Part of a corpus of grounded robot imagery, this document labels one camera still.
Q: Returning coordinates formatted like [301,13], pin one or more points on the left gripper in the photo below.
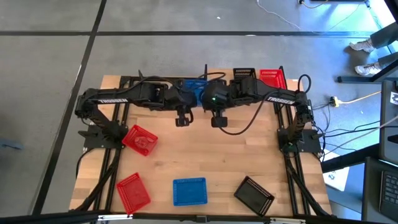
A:
[180,98]

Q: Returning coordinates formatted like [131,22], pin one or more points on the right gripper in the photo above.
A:
[217,93]

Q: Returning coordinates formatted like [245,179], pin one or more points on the blue plastic slotted basket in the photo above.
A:
[192,84]
[189,192]

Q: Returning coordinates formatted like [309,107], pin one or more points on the black plastic slotted basket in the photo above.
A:
[244,73]
[253,196]

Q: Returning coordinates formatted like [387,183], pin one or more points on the red plastic slotted basket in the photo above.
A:
[140,140]
[133,193]
[272,77]

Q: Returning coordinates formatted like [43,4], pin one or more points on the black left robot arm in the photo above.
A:
[112,100]

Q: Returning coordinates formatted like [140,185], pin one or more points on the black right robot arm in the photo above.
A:
[281,100]

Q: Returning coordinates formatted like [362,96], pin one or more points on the yellow power plug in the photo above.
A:
[334,101]

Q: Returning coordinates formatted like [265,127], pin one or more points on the black desk foot bar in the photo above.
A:
[357,79]

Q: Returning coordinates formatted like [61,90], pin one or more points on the black desk leg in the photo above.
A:
[348,160]

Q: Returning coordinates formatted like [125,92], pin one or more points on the white paper sheet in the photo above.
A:
[337,179]

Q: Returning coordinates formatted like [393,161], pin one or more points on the person's shoe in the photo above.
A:
[362,46]
[368,69]

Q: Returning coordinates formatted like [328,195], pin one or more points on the grey desk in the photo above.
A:
[387,124]

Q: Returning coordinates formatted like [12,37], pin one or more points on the person's leg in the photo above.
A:
[385,35]
[388,59]

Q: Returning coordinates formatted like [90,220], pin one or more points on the dark laptop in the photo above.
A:
[388,193]

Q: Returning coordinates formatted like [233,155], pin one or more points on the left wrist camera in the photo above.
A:
[183,120]

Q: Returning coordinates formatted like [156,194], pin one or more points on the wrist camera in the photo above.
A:
[183,120]
[219,121]

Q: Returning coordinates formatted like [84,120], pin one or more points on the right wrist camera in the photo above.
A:
[219,121]

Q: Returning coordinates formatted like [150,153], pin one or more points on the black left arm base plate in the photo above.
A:
[93,141]

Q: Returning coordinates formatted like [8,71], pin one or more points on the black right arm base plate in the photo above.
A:
[311,143]

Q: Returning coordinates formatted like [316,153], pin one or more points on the silver frame bracket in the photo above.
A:
[115,217]
[287,220]

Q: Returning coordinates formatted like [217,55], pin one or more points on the black aluminium table frame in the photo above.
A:
[46,219]

